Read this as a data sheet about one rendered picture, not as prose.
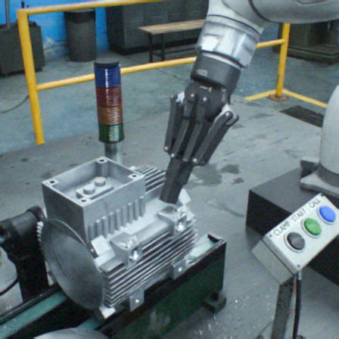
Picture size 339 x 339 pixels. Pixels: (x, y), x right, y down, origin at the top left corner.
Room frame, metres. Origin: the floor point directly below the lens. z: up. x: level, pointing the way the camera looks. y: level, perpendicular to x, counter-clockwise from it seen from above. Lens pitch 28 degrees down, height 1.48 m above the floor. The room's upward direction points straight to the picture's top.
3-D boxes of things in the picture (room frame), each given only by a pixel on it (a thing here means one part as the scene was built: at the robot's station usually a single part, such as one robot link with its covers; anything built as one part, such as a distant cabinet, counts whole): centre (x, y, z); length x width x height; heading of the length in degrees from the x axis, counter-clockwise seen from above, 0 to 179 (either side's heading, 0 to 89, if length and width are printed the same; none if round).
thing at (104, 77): (1.01, 0.14, 1.19); 0.06 x 0.06 x 0.04
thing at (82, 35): (5.74, 1.09, 0.30); 0.39 x 0.39 x 0.60
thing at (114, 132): (1.01, 0.14, 1.05); 0.06 x 0.06 x 0.04
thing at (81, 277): (0.63, 0.09, 1.01); 0.20 x 0.19 x 0.19; 137
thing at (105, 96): (1.01, 0.14, 1.14); 0.06 x 0.06 x 0.04
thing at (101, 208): (0.60, 0.11, 1.11); 0.12 x 0.11 x 0.07; 137
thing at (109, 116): (1.01, 0.14, 1.10); 0.06 x 0.06 x 0.04
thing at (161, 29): (5.77, -0.30, 0.22); 1.40 x 0.33 x 0.43; 124
